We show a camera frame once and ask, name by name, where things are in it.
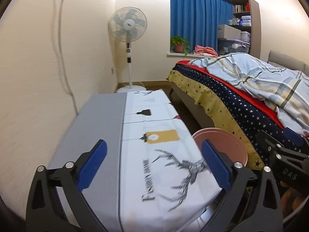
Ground blue curtain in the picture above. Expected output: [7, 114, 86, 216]
[170, 0, 233, 51]

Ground person right hand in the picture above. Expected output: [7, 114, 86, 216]
[280, 181, 306, 218]

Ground pink plastic basin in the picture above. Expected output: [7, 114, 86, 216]
[188, 128, 248, 165]

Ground white storage box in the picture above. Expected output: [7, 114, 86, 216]
[217, 24, 241, 40]

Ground pink folded clothes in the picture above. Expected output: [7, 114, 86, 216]
[193, 45, 218, 57]

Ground white standing fan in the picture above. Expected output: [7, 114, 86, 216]
[108, 7, 148, 93]

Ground dark plastic storage bin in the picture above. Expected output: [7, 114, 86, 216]
[217, 39, 250, 55]

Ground potted green plant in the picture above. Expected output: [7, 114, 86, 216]
[170, 36, 191, 54]

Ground wooden bookshelf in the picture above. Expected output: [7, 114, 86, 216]
[232, 0, 261, 58]

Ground star pattern bed sheet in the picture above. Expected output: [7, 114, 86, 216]
[166, 60, 309, 171]

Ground grey bed headboard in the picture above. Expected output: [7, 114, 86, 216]
[267, 50, 309, 76]

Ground white printed table cloth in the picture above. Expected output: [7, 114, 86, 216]
[119, 90, 221, 231]

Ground grey bed frame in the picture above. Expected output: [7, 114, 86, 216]
[170, 82, 215, 128]

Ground plaid light blue duvet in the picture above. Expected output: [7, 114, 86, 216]
[190, 52, 308, 137]

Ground grey power cable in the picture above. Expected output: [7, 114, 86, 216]
[54, 0, 79, 116]

